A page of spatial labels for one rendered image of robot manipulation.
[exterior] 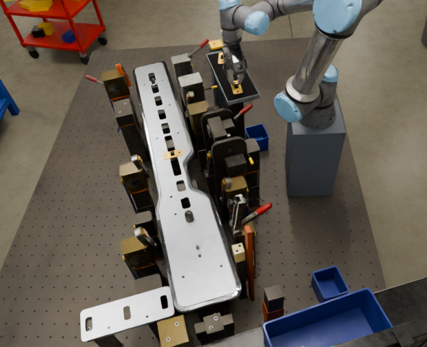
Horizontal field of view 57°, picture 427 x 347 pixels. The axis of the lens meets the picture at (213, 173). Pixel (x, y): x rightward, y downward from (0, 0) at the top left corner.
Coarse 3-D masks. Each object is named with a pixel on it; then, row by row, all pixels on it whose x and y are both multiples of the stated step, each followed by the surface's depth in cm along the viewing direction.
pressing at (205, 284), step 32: (160, 64) 209; (160, 96) 191; (160, 128) 176; (160, 160) 163; (160, 192) 153; (192, 192) 151; (160, 224) 143; (192, 224) 141; (192, 256) 133; (224, 256) 132; (192, 288) 125; (224, 288) 124
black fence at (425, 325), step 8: (416, 320) 61; (424, 320) 60; (392, 328) 60; (400, 328) 60; (408, 328) 60; (416, 328) 60; (424, 328) 60; (368, 336) 60; (376, 336) 60; (384, 336) 59; (392, 336) 59; (416, 336) 59; (424, 336) 60; (344, 344) 59; (352, 344) 59; (360, 344) 59; (368, 344) 59; (376, 344) 59; (384, 344) 59; (392, 344) 59; (416, 344) 69; (424, 344) 69
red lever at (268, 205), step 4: (264, 204) 126; (268, 204) 126; (272, 204) 126; (260, 208) 127; (264, 208) 126; (268, 208) 126; (256, 212) 128; (260, 212) 127; (248, 216) 129; (252, 216) 128; (256, 216) 128; (244, 220) 129; (248, 220) 129; (244, 224) 130
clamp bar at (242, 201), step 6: (240, 198) 120; (228, 204) 120; (234, 204) 121; (240, 204) 119; (234, 210) 125; (240, 210) 121; (234, 216) 128; (240, 216) 124; (234, 222) 131; (240, 222) 127; (234, 228) 128; (240, 228) 129
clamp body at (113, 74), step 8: (104, 72) 198; (112, 72) 197; (104, 80) 194; (112, 80) 194; (120, 80) 195; (112, 88) 198; (120, 88) 199; (128, 88) 201; (112, 96) 201; (120, 96) 202; (128, 96) 204; (112, 104) 211; (136, 120) 217
